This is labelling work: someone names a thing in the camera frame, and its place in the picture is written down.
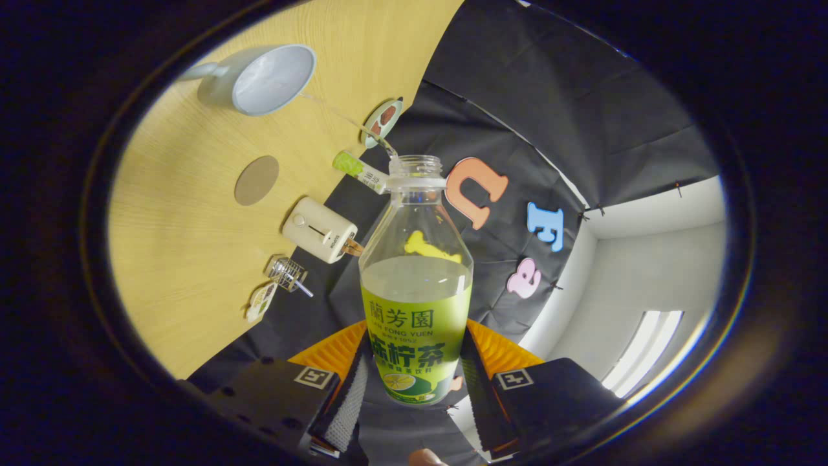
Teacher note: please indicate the brown toast slice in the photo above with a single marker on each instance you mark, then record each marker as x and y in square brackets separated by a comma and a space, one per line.
[353, 247]

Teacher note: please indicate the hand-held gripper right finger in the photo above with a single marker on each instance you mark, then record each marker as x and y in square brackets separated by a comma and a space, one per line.
[479, 401]

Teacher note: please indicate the wooden table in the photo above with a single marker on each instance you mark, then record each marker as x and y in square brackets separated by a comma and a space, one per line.
[181, 259]

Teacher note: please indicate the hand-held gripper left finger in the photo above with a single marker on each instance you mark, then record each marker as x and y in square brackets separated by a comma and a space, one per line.
[346, 408]

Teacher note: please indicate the grey cup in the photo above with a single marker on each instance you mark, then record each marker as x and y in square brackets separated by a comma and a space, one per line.
[272, 81]

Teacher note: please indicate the ceiling light panel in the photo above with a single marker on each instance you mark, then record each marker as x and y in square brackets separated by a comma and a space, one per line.
[640, 356]

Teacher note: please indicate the white toaster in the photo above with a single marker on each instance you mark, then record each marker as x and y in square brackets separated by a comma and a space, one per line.
[317, 230]

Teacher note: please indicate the round brown coaster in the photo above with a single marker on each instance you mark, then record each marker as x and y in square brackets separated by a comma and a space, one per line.
[257, 180]

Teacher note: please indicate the green label juice bottle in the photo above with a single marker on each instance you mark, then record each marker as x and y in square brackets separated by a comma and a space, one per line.
[417, 323]

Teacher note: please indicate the grey straw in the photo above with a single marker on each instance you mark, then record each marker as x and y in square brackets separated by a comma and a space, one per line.
[304, 288]

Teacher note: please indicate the white divided dish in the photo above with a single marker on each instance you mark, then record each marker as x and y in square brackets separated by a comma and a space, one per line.
[261, 303]

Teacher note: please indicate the pale green plate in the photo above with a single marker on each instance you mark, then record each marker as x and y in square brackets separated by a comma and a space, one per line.
[372, 139]

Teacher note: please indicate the slim white capped drink bottle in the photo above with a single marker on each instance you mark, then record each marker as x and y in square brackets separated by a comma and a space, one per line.
[357, 169]

